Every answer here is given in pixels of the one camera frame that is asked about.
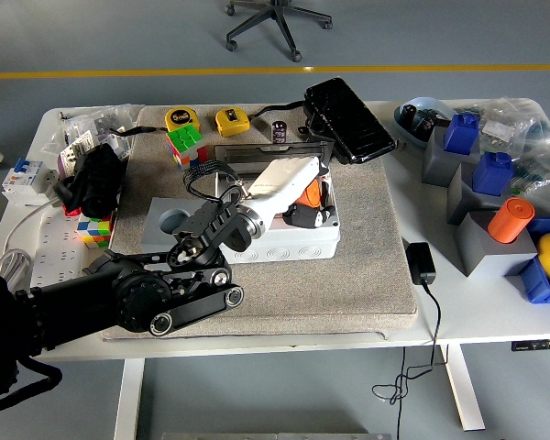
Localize light blue bowl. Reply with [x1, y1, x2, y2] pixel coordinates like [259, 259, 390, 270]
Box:
[393, 96, 459, 149]

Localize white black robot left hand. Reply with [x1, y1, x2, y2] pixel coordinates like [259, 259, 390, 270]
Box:
[245, 155, 338, 229]

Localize clear bags of small hardware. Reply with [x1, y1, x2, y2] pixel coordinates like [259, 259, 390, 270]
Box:
[40, 104, 138, 152]

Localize white table leg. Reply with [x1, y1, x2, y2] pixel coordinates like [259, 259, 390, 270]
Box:
[113, 358, 147, 440]
[442, 343, 486, 432]

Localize black adapter cord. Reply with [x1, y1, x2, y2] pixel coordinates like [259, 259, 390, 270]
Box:
[371, 281, 450, 440]

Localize yellow tape measure plain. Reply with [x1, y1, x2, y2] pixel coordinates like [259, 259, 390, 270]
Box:
[214, 107, 251, 138]

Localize blue plastic block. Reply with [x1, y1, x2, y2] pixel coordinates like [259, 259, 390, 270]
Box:
[443, 113, 480, 155]
[471, 151, 515, 196]

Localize small multicoloured puzzle cube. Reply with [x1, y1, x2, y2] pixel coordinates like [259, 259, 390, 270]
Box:
[76, 213, 116, 249]

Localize black power adapter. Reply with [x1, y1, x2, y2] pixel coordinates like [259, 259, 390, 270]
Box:
[406, 242, 438, 286]

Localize small black capacitor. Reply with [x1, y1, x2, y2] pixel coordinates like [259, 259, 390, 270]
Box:
[270, 119, 289, 146]

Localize grey-brown mat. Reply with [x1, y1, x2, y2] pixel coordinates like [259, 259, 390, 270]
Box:
[101, 104, 418, 341]

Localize blue plastic bin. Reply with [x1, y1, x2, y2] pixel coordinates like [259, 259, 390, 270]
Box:
[518, 215, 550, 305]

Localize clear plastic bags of parts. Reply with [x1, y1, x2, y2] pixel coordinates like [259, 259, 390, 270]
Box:
[453, 96, 550, 207]

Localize white power strip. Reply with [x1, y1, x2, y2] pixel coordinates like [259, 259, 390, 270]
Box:
[29, 208, 116, 290]

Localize grey block with round hole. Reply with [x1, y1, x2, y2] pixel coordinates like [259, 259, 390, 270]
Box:
[139, 196, 215, 258]

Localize white labelled device box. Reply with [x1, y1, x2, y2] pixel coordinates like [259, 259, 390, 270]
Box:
[57, 130, 97, 178]

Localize grey holder block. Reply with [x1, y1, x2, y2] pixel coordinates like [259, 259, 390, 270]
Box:
[446, 162, 514, 226]
[422, 126, 482, 188]
[456, 210, 540, 280]

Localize large multicoloured puzzle cube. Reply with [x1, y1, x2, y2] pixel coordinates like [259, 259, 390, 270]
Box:
[166, 126, 209, 171]

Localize yellow tape measure black label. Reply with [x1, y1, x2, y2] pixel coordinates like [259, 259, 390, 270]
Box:
[164, 106, 201, 135]

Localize white blue circuit breaker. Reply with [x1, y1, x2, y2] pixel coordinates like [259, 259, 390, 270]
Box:
[0, 157, 59, 203]

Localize orange cylinder battery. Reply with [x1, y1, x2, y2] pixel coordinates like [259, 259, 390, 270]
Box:
[299, 181, 325, 207]
[487, 197, 536, 244]

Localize black case with strap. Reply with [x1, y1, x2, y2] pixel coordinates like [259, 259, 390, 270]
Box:
[250, 77, 398, 165]

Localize thin black strap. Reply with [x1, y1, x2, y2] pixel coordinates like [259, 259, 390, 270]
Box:
[108, 124, 169, 138]

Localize black office chair base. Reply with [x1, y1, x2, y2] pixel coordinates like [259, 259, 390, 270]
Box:
[225, 0, 334, 63]

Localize black table control panel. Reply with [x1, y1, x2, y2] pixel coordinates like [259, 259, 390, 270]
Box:
[511, 337, 550, 353]

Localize small white breaker module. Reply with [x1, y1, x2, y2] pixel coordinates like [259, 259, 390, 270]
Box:
[104, 135, 134, 160]

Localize white junction box with lid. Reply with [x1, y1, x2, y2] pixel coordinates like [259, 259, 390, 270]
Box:
[205, 140, 342, 266]

